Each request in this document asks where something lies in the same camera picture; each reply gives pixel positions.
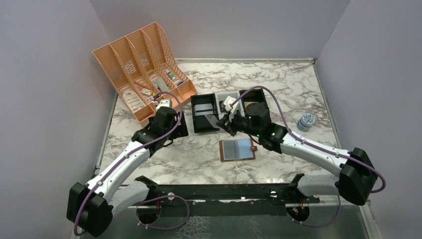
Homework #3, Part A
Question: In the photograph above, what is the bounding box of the white bin middle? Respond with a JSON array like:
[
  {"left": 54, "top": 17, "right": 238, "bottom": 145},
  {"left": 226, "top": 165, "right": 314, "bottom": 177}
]
[{"left": 215, "top": 91, "right": 240, "bottom": 118}]

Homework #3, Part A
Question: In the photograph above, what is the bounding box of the dark grey credit card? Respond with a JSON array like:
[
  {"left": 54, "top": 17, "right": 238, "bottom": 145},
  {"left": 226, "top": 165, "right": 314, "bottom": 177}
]
[{"left": 222, "top": 140, "right": 237, "bottom": 160}]

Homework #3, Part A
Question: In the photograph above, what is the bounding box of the orange plastic file organizer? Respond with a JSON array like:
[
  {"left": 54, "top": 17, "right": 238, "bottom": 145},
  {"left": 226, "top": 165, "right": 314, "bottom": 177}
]
[{"left": 93, "top": 22, "right": 198, "bottom": 126}]

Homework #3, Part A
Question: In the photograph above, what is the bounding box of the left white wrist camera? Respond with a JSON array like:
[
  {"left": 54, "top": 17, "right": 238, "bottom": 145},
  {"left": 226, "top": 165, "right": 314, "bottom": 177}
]
[{"left": 154, "top": 99, "right": 172, "bottom": 110}]

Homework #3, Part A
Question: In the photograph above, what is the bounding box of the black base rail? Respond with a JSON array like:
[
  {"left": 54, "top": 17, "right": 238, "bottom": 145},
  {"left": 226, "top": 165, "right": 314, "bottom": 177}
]
[{"left": 135, "top": 183, "right": 320, "bottom": 218}]

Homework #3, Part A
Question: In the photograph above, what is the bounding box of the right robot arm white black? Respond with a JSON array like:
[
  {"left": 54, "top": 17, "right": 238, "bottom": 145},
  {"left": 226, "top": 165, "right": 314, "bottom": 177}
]
[{"left": 216, "top": 103, "right": 378, "bottom": 206}]

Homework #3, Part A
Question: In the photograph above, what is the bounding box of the black bin left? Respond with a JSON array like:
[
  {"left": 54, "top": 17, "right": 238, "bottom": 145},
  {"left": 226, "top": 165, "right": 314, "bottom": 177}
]
[{"left": 191, "top": 94, "right": 219, "bottom": 133}]

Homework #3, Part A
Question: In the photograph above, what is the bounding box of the black bin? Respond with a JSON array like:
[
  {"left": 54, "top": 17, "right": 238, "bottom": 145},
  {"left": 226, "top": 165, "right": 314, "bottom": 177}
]
[
  {"left": 191, "top": 94, "right": 219, "bottom": 133},
  {"left": 241, "top": 88, "right": 269, "bottom": 112}
]

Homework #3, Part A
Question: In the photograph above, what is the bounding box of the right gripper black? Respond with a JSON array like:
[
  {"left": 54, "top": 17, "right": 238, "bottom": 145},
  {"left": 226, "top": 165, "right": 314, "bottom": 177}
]
[{"left": 216, "top": 108, "right": 261, "bottom": 137}]

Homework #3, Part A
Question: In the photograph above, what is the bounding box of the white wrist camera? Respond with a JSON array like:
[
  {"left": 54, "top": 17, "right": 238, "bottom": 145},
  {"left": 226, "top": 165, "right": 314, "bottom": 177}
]
[
  {"left": 154, "top": 99, "right": 172, "bottom": 110},
  {"left": 220, "top": 96, "right": 238, "bottom": 114}
]

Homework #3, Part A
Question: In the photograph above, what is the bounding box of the white card in black bin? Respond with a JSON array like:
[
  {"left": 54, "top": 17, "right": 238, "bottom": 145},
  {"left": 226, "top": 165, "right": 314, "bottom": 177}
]
[{"left": 195, "top": 103, "right": 214, "bottom": 115}]

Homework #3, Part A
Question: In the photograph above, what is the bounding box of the blue white small jar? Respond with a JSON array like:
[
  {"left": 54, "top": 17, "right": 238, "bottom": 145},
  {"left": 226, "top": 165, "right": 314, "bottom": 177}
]
[{"left": 297, "top": 113, "right": 316, "bottom": 132}]

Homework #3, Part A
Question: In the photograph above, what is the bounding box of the black bin right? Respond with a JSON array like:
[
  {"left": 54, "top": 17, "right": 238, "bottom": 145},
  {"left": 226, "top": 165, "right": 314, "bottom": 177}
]
[{"left": 241, "top": 88, "right": 269, "bottom": 112}]

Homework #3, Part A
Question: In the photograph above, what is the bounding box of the brown leather card holder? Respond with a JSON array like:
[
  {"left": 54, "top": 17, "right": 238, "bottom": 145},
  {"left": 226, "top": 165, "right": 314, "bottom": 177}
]
[{"left": 219, "top": 139, "right": 258, "bottom": 162}]

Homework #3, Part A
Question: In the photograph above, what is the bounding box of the gold card in black bin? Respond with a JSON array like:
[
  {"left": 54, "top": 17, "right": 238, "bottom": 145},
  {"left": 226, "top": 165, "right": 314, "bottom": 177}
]
[{"left": 244, "top": 102, "right": 259, "bottom": 109}]

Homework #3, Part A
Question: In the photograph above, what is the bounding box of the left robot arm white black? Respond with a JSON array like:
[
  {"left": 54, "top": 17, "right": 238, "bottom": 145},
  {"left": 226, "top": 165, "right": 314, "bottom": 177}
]
[{"left": 66, "top": 106, "right": 184, "bottom": 237}]

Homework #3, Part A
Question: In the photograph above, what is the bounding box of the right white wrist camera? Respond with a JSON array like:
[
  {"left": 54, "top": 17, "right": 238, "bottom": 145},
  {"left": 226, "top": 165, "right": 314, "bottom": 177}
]
[{"left": 220, "top": 96, "right": 238, "bottom": 114}]

